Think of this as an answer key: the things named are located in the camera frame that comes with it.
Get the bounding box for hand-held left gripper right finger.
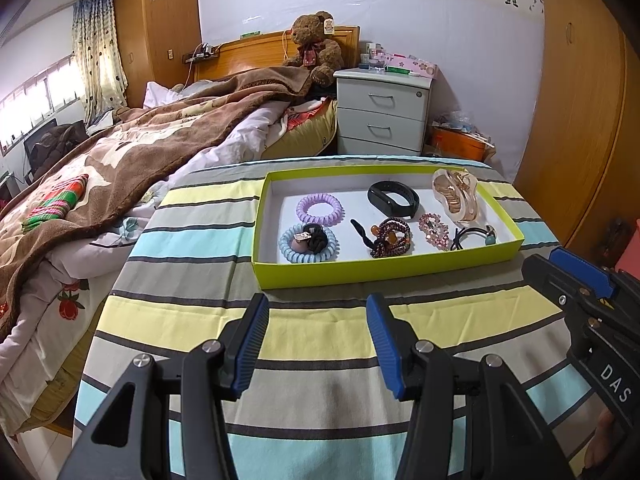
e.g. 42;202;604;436
366;292;583;480

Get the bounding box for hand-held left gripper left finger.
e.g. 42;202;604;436
57;292;271;480

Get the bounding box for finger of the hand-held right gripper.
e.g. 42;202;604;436
521;254;607;357
547;247;640;312

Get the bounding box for black hair tie teal charm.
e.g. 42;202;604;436
449;224;500;252

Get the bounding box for green cardboard box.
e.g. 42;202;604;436
251;164;525;291

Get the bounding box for blue spiral hair tie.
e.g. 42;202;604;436
278;223;341;265

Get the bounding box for dark red bead bracelet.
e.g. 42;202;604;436
369;217;415;260

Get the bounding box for black hair clip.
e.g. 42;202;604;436
349;218;377;252

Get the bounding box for black hair tie gold charm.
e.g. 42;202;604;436
291;224;341;255

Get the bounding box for pink rhinestone hair clip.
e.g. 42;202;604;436
417;212;451;251

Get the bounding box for black wristband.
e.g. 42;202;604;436
367;180;420;220

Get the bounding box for person's right hand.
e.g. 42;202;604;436
583;406;628;469

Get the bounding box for striped bed sheet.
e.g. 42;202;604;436
72;155;627;480

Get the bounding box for rose gold hair claw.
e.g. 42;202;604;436
431;168;481;225

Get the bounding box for plain wooden wardrobe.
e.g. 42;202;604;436
514;0;640;262

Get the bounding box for orange box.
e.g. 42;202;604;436
430;126;489;161

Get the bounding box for clear plastic bags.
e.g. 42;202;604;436
432;109;496;141

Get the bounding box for yellow printed pillow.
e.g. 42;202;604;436
262;99;341;159

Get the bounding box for brown fleece blanket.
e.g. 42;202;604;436
0;65;314;342

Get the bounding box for grey nightstand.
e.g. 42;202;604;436
333;67;432;156

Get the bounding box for pink flowered box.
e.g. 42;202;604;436
384;52;440;80

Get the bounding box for dark clothing pile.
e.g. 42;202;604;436
23;119;89;181

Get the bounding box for wooden headboard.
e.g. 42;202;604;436
193;25;362;84

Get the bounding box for power strip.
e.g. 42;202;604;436
183;43;224;64

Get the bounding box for window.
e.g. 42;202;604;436
0;54;86;159

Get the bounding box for brown teddy bear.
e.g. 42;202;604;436
282;10;346;86

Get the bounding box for wooden wardrobe with flower marks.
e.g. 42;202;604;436
113;0;204;111

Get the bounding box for dotted curtain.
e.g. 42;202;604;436
71;0;129;126

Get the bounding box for purple spiral hair tie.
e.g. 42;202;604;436
296;192;347;226

